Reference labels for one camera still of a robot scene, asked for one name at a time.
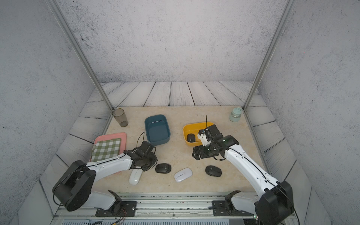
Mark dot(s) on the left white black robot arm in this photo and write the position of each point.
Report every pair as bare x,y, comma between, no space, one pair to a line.
74,189

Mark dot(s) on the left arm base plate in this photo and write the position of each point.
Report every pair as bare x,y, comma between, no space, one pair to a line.
119,209

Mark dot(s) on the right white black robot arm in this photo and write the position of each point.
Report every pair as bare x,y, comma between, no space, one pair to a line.
272,201

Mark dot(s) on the left aluminium corner post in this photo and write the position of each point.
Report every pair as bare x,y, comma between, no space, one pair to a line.
61,20

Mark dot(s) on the pale green glass jar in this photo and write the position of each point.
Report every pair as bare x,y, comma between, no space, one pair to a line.
235,114

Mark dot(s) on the pink tray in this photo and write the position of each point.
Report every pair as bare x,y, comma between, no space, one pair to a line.
111,137

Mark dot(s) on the dark teal storage box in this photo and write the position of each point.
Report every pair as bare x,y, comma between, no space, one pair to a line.
157,130

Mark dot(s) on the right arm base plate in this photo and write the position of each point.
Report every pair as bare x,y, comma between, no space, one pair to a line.
223,208

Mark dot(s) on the brown translucent cup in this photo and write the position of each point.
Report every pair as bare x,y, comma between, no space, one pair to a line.
120,117

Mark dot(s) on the aluminium rail frame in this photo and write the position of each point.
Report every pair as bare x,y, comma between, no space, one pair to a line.
160,206

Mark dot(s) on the right aluminium corner post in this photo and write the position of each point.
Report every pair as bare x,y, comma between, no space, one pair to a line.
270,51

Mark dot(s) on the green checkered cloth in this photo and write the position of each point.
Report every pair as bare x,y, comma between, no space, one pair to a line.
105,149

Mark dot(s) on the yellow storage box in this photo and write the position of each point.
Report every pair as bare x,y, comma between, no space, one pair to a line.
194,129

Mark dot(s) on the long white mouse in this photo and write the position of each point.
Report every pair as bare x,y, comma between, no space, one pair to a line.
135,176

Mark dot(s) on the white mouse with grey line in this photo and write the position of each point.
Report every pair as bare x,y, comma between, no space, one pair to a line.
183,174

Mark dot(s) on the black mouse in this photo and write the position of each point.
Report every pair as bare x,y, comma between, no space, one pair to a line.
213,171
191,138
163,168

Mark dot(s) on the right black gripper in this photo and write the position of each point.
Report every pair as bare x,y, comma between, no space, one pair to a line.
202,154

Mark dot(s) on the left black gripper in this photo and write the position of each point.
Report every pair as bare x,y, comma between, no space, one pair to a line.
155,161

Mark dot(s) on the aluminium corner post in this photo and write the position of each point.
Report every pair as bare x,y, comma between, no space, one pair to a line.
270,51
61,20

